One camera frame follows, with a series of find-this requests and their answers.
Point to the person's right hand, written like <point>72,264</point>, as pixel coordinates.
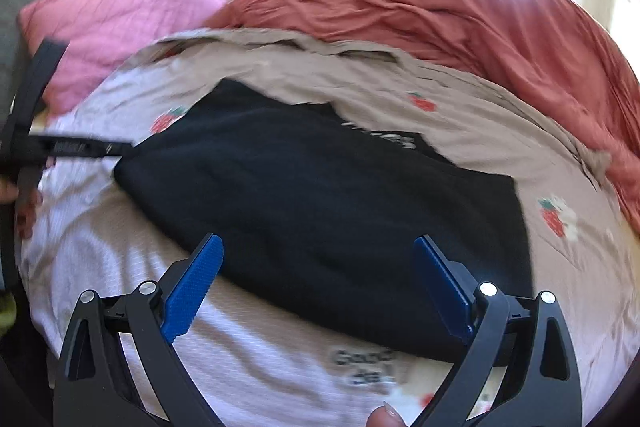
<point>385,416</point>

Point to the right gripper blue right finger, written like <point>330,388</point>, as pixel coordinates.
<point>540,386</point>

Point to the person's left hand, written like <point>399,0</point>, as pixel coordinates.
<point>8,192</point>

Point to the red rumpled blanket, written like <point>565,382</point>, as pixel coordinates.
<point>550,53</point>

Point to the pink quilted pillow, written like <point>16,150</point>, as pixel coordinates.
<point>100,36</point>

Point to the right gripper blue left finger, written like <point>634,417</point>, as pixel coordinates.
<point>94,386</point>

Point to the black shirt with orange cuffs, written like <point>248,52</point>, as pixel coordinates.
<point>319,217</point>

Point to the beige strawberry print bedsheet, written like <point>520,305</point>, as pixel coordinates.
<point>259,365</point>

